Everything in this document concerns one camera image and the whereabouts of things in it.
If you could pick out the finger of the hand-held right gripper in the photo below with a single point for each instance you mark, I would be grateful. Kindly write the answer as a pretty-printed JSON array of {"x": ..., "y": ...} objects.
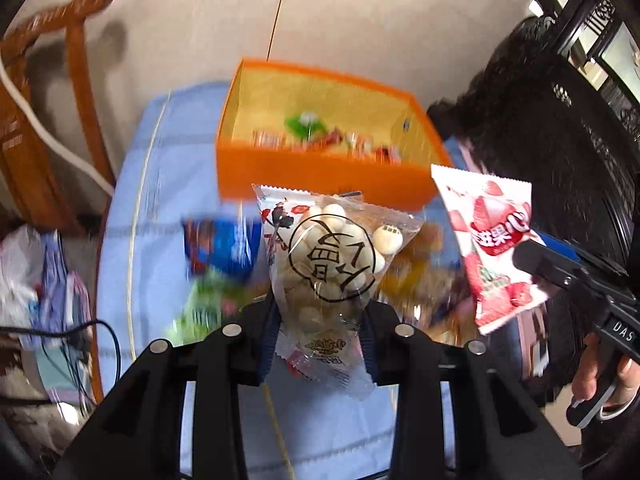
[{"x": 545, "y": 262}]

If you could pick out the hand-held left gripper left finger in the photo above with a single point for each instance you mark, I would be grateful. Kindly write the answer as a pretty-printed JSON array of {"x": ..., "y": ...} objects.
[{"x": 267, "y": 355}]

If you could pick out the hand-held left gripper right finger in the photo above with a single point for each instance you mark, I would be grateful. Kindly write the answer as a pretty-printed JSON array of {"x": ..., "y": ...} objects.
[{"x": 372, "y": 355}]

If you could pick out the pink strawberry candy packet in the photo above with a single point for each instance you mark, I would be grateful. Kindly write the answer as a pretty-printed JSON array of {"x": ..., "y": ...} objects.
[{"x": 490, "y": 230}]

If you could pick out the clear white ball candy packet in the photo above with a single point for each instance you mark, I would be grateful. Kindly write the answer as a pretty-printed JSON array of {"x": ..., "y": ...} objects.
[{"x": 325, "y": 260}]

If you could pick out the orange cardboard box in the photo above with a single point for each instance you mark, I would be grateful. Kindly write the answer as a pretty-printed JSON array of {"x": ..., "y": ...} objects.
[{"x": 300, "y": 175}]

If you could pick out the small red snack packet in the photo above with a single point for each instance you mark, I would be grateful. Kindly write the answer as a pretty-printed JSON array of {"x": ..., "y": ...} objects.
[{"x": 325, "y": 141}]

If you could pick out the bright green snack packet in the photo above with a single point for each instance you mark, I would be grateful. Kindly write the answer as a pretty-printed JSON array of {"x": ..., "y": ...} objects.
[{"x": 305, "y": 125}]

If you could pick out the person's right hand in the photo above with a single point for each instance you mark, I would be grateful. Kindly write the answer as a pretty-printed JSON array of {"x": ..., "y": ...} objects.
[{"x": 592, "y": 370}]

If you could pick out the pale green snack packet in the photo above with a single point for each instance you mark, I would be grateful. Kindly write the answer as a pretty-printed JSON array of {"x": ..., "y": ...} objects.
[{"x": 205, "y": 300}]

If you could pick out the yellow cake packet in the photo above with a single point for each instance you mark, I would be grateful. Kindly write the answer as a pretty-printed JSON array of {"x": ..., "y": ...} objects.
[{"x": 415, "y": 260}]

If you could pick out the blue snack packet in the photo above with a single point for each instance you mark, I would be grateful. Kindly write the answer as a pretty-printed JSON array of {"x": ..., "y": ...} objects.
[{"x": 225, "y": 245}]

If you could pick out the dark carved wooden furniture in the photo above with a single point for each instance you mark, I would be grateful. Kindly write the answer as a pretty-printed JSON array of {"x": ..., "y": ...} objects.
[{"x": 550, "y": 135}]

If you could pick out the white plastic bag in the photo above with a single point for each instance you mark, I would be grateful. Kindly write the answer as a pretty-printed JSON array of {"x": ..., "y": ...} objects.
[{"x": 25, "y": 270}]

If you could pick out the carved wooden chair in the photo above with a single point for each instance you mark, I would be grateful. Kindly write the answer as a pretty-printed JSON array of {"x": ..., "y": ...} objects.
[{"x": 30, "y": 160}]

